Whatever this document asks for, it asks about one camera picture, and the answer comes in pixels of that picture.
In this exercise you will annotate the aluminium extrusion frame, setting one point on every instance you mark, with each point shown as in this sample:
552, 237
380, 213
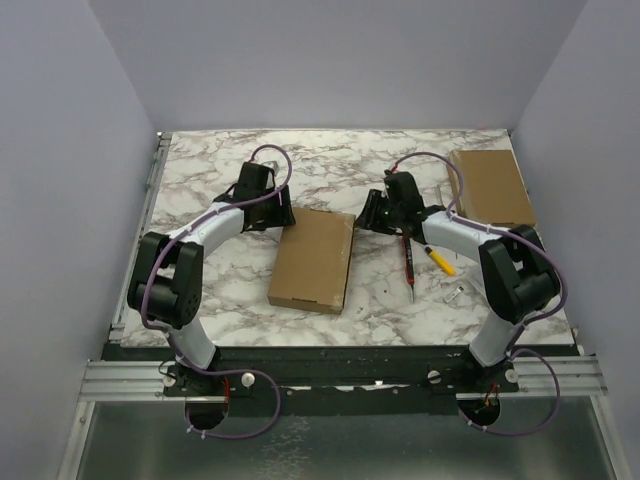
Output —
542, 373

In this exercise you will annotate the small silver metal piece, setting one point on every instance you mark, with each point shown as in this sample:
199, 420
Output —
453, 294

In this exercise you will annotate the brown cardboard express box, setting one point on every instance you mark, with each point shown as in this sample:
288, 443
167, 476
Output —
311, 269

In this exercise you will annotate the red black utility knife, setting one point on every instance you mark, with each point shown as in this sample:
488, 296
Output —
409, 266

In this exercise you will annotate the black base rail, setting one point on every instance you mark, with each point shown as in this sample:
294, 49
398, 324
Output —
314, 381

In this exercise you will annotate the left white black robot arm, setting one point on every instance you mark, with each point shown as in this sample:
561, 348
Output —
166, 283

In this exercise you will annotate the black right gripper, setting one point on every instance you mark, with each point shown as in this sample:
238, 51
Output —
375, 212

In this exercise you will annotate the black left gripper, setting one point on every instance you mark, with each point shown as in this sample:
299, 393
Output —
282, 216

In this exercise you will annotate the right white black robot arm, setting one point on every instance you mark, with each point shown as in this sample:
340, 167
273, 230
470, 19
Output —
518, 276

